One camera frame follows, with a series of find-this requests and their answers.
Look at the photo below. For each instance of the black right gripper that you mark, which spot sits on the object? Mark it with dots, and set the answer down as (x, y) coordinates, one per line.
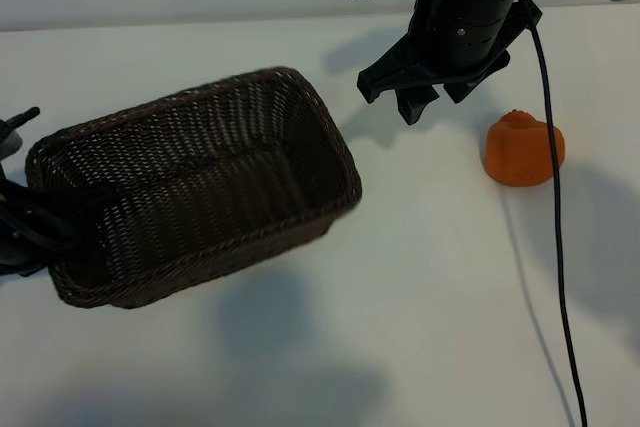
(465, 54)

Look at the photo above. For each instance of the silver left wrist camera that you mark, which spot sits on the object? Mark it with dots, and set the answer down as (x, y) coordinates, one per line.
(7, 144)

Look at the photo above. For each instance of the orange toy fruit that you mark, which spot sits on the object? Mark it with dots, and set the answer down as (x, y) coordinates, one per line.
(520, 157)

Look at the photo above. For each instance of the dark brown wicker basket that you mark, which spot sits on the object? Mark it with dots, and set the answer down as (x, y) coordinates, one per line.
(225, 172)

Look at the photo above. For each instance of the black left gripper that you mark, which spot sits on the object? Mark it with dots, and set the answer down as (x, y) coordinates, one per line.
(15, 257)

